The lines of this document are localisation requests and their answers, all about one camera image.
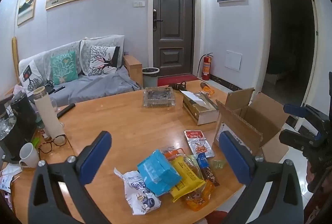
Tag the teal patterned cushion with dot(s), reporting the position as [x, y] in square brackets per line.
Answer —
[63, 68]

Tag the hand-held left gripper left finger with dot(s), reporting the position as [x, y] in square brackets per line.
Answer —
[96, 156]

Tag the light blue snack packet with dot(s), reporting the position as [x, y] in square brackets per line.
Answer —
[158, 172]

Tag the white mug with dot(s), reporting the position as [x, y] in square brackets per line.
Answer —
[28, 155]

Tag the grey sofa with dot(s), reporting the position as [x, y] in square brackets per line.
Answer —
[132, 68]

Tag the black pen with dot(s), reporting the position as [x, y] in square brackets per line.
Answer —
[58, 89]

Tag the brown cardboard box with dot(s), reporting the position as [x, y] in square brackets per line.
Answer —
[243, 130]

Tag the tortoiseshell eyeglasses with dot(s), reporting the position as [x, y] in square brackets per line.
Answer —
[60, 140]

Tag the red cloth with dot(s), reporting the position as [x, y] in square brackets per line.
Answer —
[216, 216]

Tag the black kettle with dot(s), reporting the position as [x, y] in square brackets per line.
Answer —
[23, 115]

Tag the white crumpled papers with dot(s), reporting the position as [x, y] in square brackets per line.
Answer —
[9, 174]

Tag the white black root cushion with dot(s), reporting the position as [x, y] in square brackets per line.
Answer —
[31, 76]

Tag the glass ashtray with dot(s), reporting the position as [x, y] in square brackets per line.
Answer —
[158, 96]

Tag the cream thermos bottle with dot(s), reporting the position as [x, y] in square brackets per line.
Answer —
[48, 115]

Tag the person's right hand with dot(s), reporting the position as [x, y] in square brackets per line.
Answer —
[310, 178]

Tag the small orange packet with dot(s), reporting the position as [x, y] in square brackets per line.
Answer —
[207, 88]

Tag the orange snack packet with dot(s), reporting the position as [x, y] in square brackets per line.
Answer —
[198, 199]

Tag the red fire extinguisher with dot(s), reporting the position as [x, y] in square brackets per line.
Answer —
[206, 68]

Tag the wooden stick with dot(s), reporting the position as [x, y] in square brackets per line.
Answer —
[15, 55]

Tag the white blue snack packet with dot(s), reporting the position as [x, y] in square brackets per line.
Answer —
[137, 195]

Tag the blue brown chocolate bar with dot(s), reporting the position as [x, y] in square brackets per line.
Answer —
[207, 170]

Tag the grey trash bin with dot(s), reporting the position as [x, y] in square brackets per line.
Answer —
[150, 78]

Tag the yellow snack packet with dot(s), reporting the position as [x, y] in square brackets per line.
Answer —
[188, 181]

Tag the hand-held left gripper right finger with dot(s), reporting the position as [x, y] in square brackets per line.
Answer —
[234, 156]

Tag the grey blanket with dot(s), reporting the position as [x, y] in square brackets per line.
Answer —
[103, 86]

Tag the mountain painting gold frame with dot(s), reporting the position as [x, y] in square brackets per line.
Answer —
[26, 6]

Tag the white wall panel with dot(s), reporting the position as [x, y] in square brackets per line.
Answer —
[233, 60]

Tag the red white snack packet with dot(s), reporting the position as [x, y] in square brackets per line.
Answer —
[198, 142]

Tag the white black tree cushion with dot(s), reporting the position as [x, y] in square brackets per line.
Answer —
[101, 60]

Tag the black appliance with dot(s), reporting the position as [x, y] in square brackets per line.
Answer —
[10, 143]

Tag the dark brown door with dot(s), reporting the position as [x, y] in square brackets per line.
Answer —
[173, 32]

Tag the dark small object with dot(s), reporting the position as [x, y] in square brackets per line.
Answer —
[178, 85]

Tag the red door mat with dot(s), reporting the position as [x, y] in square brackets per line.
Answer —
[168, 80]

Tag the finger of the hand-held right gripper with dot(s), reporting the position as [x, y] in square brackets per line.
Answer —
[295, 109]
[293, 138]

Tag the wooden tissue box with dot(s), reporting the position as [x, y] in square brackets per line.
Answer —
[202, 112]

